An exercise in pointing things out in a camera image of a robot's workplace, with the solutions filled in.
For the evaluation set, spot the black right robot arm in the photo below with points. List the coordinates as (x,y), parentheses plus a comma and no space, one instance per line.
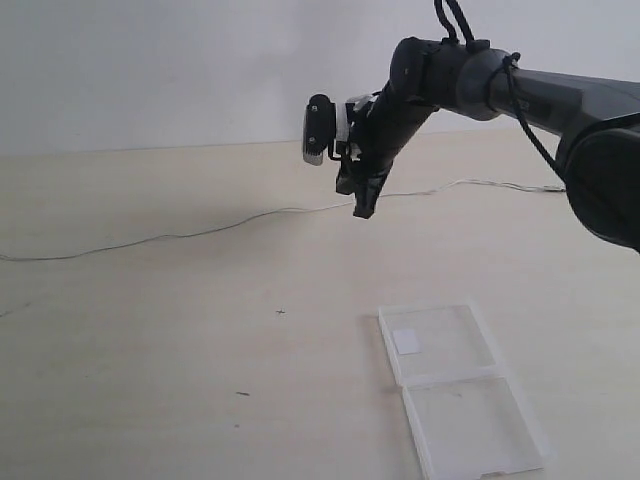
(596,120)

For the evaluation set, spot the white wired earphones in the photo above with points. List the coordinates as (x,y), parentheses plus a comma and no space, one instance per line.
(542,189)

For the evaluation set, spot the clear plastic hinged case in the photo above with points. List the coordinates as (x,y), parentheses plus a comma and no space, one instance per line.
(467,414)

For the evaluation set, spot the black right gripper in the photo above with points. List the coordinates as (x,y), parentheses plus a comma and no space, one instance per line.
(380,133)

